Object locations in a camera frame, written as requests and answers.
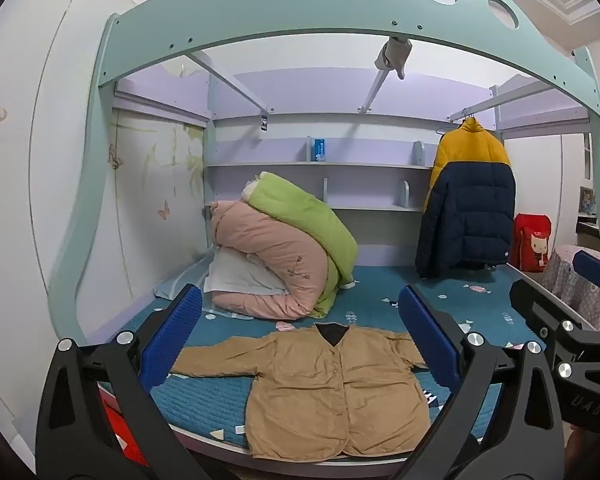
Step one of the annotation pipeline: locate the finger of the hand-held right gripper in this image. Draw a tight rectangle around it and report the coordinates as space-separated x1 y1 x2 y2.
509 279 588 346
572 249 600 293

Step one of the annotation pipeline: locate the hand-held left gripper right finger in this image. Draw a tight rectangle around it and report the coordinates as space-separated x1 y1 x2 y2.
387 284 567 480

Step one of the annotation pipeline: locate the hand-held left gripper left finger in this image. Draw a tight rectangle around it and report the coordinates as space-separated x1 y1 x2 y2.
34 284 206 480

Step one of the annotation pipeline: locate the tan jacket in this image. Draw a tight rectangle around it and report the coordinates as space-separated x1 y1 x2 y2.
170 323 433 462

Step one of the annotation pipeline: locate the clothes hanger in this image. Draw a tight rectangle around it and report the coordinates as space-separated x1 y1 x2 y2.
437 115 481 136

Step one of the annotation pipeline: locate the pink polka dot cloth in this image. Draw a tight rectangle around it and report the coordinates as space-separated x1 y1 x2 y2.
539 244 600 331

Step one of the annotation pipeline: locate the dark wooden cabinet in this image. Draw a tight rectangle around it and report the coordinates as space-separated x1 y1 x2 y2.
575 214 600 250

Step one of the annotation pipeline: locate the light blue striped pillow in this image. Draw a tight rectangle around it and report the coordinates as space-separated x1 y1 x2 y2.
152 255 241 318

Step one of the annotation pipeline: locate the red bag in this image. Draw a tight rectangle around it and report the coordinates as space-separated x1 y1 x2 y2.
509 213 553 272

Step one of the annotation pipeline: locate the blue candy print bed sheet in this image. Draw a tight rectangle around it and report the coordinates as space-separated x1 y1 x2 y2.
80 262 546 448

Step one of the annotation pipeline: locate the white pillow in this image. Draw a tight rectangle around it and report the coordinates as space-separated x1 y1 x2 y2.
203 247 288 297

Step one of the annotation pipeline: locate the red fabric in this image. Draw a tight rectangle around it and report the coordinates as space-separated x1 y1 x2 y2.
97 392 151 468

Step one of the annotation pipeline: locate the yellow and navy puffer jacket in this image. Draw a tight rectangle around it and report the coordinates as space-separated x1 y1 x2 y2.
415 116 517 279

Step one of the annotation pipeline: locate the pink quilt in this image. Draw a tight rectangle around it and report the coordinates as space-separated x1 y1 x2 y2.
209 200 337 322

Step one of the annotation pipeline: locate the green quilt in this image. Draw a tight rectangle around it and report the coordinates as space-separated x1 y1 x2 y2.
242 171 358 318

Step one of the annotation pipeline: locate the lilac shelf unit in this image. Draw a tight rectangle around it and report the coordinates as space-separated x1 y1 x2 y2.
204 137 441 213

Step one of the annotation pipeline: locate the white wardrobe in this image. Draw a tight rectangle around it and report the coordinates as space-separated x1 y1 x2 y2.
0 0 211 461

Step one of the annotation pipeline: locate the grey hanging cloth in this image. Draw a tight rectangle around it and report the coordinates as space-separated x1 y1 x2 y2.
374 36 413 81

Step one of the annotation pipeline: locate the teal bunk bed frame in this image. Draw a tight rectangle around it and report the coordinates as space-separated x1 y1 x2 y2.
47 0 600 468

